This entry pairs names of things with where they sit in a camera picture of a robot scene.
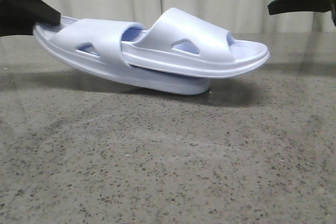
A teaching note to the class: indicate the light blue slipper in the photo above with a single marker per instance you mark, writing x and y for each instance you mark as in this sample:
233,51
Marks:
181,43
94,46

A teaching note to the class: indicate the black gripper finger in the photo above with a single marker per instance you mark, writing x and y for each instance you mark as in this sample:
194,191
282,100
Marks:
11,27
29,1

